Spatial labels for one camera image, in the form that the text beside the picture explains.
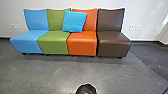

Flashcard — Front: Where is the black trash bag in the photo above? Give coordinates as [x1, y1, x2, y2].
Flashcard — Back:
[73, 83, 98, 94]

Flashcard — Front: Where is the orange sofa seat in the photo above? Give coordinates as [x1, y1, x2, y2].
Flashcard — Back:
[66, 8, 99, 58]

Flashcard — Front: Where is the blue cushion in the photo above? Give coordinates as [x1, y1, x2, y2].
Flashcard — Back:
[61, 9, 88, 33]

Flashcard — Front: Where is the brown sofa seat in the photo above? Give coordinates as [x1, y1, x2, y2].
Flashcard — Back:
[96, 7, 133, 59]

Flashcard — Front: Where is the green sofa seat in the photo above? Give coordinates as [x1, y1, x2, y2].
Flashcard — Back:
[36, 8, 73, 56]

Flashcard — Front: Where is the blue sofa seat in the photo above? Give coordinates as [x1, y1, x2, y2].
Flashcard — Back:
[9, 8, 50, 55]

